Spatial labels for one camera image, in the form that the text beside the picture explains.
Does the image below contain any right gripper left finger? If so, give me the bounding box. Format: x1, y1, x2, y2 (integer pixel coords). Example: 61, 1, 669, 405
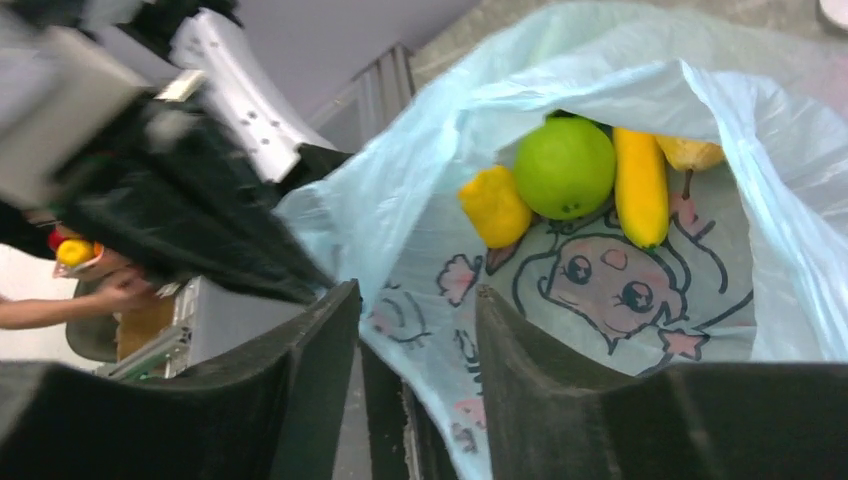
1, 280, 361, 479

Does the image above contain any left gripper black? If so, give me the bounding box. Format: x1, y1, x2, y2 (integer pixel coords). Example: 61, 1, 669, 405
59, 93, 334, 305

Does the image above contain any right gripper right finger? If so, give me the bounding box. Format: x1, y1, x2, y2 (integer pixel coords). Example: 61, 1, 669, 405
476, 286, 847, 479

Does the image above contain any light blue plastic bag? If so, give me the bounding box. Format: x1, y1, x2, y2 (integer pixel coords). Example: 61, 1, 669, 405
276, 1, 847, 479

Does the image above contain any yellow fake banana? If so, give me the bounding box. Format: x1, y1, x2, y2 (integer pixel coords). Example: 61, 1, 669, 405
612, 127, 670, 250

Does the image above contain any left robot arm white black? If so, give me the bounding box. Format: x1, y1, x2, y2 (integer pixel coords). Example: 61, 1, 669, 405
52, 1, 346, 305

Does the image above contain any person forearm in background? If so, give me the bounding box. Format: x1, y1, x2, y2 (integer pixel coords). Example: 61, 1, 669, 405
1, 296, 103, 330

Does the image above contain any yellow fake lemon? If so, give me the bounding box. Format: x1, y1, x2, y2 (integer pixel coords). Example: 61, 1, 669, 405
457, 165, 534, 249

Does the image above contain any green fake fruit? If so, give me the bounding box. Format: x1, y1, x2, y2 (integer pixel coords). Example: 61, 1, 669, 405
513, 117, 616, 220

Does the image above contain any yellow fake pear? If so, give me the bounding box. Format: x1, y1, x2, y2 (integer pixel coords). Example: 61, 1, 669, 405
654, 135, 725, 200

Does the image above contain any person hand in background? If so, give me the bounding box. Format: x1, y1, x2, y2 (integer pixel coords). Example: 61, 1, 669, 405
91, 268, 157, 313

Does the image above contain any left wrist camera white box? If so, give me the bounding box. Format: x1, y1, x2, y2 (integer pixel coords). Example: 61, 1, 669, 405
1, 26, 149, 208

